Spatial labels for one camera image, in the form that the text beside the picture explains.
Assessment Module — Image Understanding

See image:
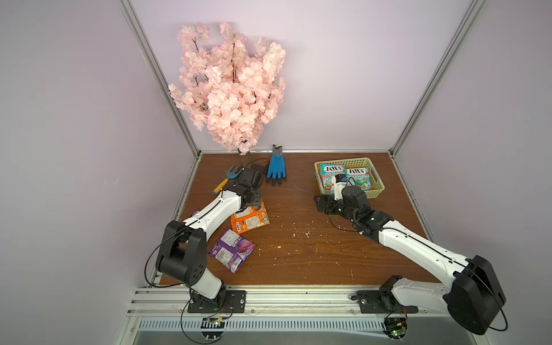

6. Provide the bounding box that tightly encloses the left green circuit board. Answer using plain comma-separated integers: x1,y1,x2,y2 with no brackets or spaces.
200,317,226,344

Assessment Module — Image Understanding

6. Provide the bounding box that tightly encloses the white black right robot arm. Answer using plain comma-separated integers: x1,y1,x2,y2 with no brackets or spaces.
313,185,506,335

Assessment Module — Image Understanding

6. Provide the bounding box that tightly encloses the purple candy bag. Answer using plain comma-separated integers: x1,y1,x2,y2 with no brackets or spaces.
208,228,257,274

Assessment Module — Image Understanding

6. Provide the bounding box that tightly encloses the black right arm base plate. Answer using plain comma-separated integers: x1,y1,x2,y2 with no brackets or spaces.
350,290,419,314

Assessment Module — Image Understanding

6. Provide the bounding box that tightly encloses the orange candy bag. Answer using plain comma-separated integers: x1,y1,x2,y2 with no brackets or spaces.
231,201,270,235

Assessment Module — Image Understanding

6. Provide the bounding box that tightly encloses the green circuit board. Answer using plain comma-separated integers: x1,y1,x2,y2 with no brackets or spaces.
383,318,408,342
200,317,226,344

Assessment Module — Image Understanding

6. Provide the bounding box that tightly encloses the teal yellow garden fork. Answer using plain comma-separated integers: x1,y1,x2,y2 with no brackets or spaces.
213,165,243,195

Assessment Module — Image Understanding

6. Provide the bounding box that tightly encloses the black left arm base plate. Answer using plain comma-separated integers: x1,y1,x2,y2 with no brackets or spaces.
187,290,247,314

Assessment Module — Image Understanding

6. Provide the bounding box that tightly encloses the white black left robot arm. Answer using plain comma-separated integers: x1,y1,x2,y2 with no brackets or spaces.
152,168,263,304

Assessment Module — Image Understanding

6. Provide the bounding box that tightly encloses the light green plastic basket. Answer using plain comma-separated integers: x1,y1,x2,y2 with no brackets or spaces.
314,158,385,200

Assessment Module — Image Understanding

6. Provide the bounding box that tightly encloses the teal candy bag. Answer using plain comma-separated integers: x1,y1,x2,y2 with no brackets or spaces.
345,167,372,191
319,163,345,193

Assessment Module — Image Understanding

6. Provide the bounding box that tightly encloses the aluminium mounting rail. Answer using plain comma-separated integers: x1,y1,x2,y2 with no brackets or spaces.
115,285,446,344

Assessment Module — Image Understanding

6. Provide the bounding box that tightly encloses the right green circuit board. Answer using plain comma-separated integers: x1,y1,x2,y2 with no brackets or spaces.
383,318,408,342

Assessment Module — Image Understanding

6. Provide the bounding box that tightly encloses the pink blossom artificial tree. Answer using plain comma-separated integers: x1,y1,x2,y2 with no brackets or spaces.
168,22,286,165

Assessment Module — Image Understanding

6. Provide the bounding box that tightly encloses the blue black garden glove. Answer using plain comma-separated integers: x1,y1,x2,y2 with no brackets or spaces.
267,145,287,185

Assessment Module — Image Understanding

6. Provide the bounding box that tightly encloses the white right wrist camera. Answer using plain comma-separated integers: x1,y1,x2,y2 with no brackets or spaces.
333,173,348,201

